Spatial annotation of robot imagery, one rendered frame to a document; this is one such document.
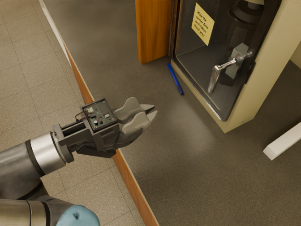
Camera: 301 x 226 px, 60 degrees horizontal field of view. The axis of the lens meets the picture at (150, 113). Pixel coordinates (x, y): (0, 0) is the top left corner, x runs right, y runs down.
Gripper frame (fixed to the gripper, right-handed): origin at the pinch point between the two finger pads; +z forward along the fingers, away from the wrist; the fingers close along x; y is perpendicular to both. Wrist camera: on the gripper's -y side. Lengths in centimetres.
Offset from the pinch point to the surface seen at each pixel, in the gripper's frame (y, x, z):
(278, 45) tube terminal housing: 12.6, -5.0, 26.2
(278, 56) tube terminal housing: 8.7, -5.0, 28.3
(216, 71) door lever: 5.5, -0.4, 16.2
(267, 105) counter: -20.4, -3.3, 41.2
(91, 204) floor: -115, 24, -27
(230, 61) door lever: 6.1, 0.3, 20.6
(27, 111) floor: -115, 111, -45
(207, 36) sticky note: 5.1, 10.3, 21.3
